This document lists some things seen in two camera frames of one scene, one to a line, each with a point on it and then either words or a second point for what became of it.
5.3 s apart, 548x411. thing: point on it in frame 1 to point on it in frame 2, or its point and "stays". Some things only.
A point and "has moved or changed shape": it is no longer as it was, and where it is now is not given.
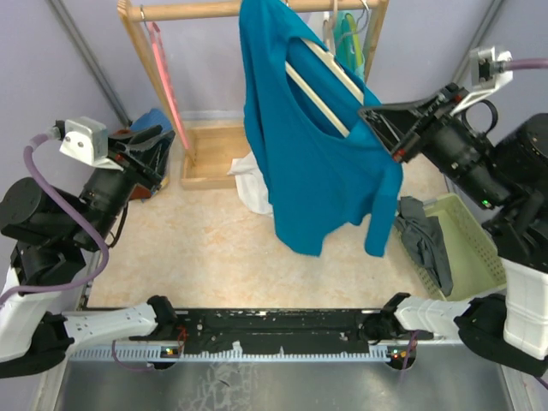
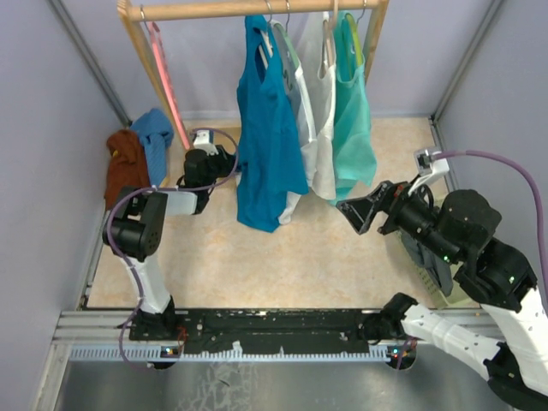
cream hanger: (324, 107) to (267, 43)
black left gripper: (128, 157) to (224, 157)
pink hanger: (169, 79) stays
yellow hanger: (355, 38) stays
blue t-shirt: (327, 170) has moved or changed shape
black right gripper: (402, 127) to (360, 211)
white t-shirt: (250, 184) to (306, 126)
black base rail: (276, 331) stays
